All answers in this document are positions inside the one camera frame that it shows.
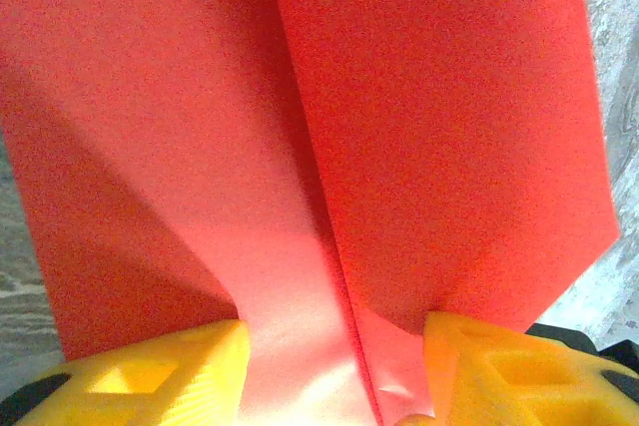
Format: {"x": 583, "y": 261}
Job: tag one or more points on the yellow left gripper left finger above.
{"x": 150, "y": 381}

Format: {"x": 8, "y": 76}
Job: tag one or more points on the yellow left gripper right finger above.
{"x": 499, "y": 386}

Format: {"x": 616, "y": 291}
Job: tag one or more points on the red paper sheet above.
{"x": 199, "y": 97}

